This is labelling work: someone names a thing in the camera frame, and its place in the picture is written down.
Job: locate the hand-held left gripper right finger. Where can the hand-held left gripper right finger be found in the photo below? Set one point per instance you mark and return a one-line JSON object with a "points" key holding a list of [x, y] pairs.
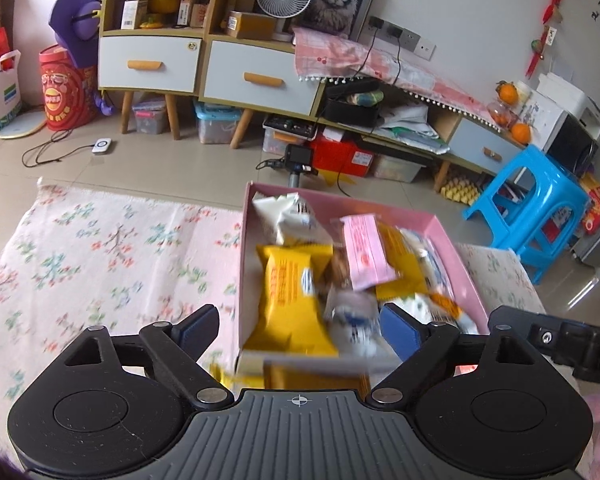
{"points": [[400, 330]]}

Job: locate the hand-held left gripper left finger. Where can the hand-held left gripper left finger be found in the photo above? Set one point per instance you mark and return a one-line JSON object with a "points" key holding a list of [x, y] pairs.
{"points": [[200, 327]]}

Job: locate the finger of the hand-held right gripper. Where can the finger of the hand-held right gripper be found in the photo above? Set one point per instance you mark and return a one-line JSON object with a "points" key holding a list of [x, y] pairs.
{"points": [[590, 350]]}

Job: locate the clear packet blue print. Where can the clear packet blue print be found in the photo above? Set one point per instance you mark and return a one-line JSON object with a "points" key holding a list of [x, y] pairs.
{"points": [[352, 320]]}

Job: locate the pink snack packet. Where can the pink snack packet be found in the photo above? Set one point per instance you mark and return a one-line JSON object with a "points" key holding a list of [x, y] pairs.
{"points": [[367, 252]]}

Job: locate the yellow snack packet blue label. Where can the yellow snack packet blue label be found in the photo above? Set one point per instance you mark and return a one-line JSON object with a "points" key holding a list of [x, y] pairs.
{"points": [[285, 300]]}

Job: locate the pink cardboard box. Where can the pink cardboard box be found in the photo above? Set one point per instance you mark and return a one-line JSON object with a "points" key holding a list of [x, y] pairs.
{"points": [[445, 245]]}

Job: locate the white biscuit packet black print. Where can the white biscuit packet black print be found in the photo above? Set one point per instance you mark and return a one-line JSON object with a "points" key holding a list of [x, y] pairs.
{"points": [[300, 225]]}

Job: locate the floral tablecloth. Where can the floral tablecloth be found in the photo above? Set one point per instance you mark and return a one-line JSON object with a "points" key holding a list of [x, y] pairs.
{"points": [[120, 260]]}

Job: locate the white crinkled snack packet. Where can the white crinkled snack packet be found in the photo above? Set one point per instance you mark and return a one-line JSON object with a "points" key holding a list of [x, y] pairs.
{"points": [[267, 207]]}

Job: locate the yellow egg tray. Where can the yellow egg tray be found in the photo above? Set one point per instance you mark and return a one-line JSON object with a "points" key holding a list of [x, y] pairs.
{"points": [[462, 187]]}

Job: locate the large clear storage bin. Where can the large clear storage bin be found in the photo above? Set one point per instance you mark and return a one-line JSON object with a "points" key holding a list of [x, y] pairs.
{"points": [[400, 167]]}

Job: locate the blue plastic stool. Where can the blue plastic stool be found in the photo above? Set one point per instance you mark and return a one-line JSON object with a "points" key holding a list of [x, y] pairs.
{"points": [[530, 195]]}

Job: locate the red box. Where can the red box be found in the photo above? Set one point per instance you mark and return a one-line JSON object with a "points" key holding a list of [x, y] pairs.
{"points": [[342, 157]]}

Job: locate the pile of papers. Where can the pile of papers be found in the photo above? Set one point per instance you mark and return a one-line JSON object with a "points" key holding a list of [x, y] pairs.
{"points": [[412, 127]]}

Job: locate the blue-lid storage bin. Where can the blue-lid storage bin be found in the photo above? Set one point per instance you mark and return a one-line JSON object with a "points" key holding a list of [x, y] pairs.
{"points": [[217, 125]]}

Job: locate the small white device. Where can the small white device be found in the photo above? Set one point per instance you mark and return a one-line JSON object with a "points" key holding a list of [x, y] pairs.
{"points": [[102, 146]]}

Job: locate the clear bin with black items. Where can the clear bin with black items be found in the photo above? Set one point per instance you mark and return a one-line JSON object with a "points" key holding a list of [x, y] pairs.
{"points": [[290, 135]]}

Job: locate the small clear storage bin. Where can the small clear storage bin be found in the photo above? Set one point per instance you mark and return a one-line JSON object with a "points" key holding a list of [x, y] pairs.
{"points": [[149, 117]]}

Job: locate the black bag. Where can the black bag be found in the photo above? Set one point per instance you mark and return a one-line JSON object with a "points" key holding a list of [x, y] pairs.
{"points": [[350, 110]]}

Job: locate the orange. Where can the orange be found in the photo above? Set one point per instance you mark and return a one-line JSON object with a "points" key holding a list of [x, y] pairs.
{"points": [[520, 132], [507, 92]]}

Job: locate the green blue pouch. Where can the green blue pouch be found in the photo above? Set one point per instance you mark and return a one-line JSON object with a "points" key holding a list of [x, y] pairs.
{"points": [[365, 97]]}

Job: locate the round white scale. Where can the round white scale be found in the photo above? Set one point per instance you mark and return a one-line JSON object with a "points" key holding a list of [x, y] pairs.
{"points": [[22, 127]]}

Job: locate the red drum-shaped bucket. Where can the red drum-shaped bucket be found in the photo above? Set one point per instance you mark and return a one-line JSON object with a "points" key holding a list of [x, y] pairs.
{"points": [[65, 90]]}

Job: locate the pink floral cloth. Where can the pink floral cloth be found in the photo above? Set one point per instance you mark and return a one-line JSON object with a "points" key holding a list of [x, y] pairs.
{"points": [[340, 55]]}

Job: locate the wooden cabinet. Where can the wooden cabinet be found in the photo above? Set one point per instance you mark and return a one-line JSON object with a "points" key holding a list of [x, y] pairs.
{"points": [[207, 35]]}

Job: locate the brown cardboard box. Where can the brown cardboard box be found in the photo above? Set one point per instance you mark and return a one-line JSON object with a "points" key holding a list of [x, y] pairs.
{"points": [[250, 25]]}

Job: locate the small brown carton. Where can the small brown carton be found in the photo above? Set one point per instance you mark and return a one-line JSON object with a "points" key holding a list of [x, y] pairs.
{"points": [[192, 10]]}

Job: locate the white carton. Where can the white carton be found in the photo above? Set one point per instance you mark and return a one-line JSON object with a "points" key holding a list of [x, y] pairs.
{"points": [[132, 14]]}

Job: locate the orange pumpkin ornament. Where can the orange pumpkin ornament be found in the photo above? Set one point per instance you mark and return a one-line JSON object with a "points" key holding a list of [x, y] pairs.
{"points": [[162, 7]]}

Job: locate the purple plush toy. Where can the purple plush toy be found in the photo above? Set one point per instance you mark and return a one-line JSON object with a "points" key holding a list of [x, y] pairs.
{"points": [[75, 20]]}

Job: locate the framed cat picture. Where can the framed cat picture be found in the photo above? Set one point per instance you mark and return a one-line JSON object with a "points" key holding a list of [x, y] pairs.
{"points": [[337, 0]]}

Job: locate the red hanging decoration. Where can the red hanging decoration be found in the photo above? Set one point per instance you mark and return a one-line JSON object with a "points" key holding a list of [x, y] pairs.
{"points": [[547, 15]]}

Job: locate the black action camera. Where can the black action camera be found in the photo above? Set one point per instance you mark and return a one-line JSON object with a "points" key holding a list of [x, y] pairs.
{"points": [[300, 157]]}

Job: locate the wall socket strip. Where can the wall socket strip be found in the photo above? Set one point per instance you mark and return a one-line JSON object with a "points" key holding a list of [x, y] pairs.
{"points": [[400, 37]]}

